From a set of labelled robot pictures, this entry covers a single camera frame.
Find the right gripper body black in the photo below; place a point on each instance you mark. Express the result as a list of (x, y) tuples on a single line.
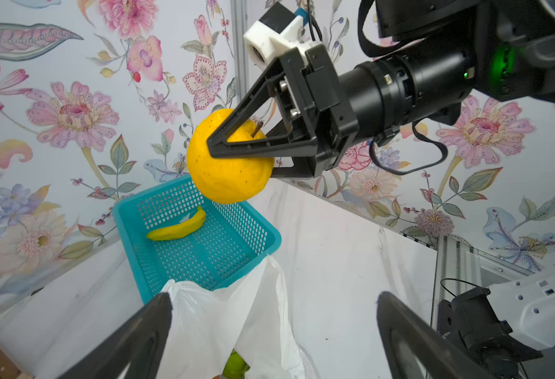
[(375, 99)]

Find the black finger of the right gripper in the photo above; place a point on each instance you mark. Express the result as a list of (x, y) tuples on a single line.
[(285, 81), (301, 168)]

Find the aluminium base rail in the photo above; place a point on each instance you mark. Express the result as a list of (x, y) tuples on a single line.
[(460, 267)]

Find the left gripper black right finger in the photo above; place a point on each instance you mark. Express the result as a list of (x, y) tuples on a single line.
[(413, 349)]

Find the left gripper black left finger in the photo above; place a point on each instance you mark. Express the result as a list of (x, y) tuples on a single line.
[(135, 349)]

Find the yellow banana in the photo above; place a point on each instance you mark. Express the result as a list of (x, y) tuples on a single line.
[(181, 230)]

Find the teal plastic basket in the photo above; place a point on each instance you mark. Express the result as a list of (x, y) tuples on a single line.
[(233, 240)]

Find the white plastic bag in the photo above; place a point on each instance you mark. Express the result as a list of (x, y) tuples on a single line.
[(250, 317)]

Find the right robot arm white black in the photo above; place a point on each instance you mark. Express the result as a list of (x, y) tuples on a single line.
[(502, 326)]

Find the green fruit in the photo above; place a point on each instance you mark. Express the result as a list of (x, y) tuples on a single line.
[(236, 367)]

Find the yellow apple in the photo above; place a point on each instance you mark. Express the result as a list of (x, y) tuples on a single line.
[(224, 181)]

